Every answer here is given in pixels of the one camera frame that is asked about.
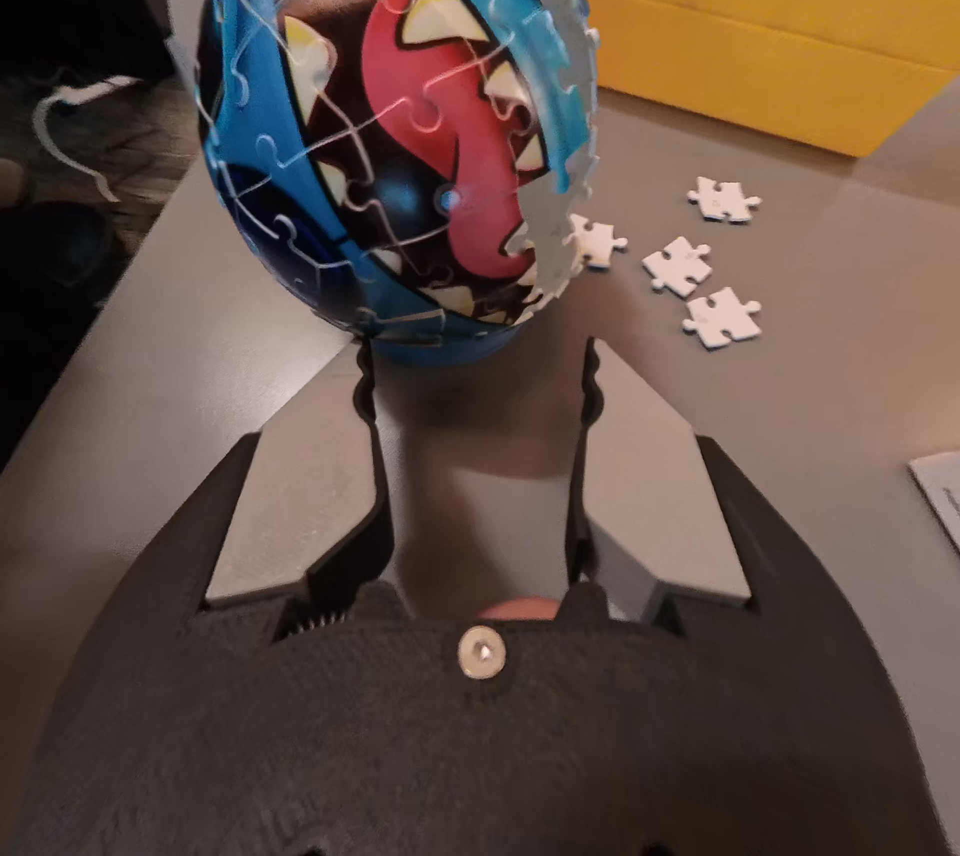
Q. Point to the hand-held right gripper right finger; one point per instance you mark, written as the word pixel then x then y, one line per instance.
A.
pixel 660 511

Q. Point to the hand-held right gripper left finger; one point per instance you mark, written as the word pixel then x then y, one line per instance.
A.
pixel 300 511

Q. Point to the blue puzzle ball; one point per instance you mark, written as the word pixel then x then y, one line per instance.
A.
pixel 262 84

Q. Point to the person's right hand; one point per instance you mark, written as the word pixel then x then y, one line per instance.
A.
pixel 517 608

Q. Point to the white printed paper sheet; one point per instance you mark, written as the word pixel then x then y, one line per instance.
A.
pixel 941 496

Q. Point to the yellow plastic bin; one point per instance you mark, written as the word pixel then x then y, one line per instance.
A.
pixel 750 9

